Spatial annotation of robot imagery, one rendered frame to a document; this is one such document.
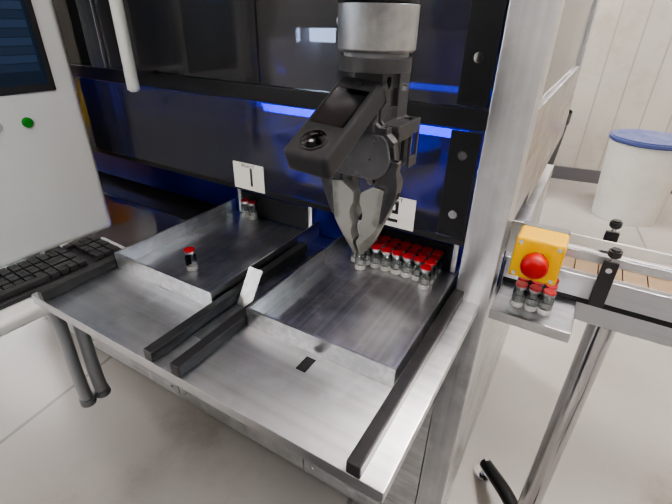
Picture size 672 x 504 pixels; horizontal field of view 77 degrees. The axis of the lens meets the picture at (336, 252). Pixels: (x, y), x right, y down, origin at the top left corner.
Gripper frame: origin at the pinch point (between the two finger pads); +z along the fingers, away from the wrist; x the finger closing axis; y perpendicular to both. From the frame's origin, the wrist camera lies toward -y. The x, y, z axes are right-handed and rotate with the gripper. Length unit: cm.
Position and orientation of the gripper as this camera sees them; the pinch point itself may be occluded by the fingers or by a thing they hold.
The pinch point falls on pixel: (356, 245)
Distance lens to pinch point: 49.0
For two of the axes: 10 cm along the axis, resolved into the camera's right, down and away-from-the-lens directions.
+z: -0.2, 8.8, 4.8
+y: 5.1, -4.1, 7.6
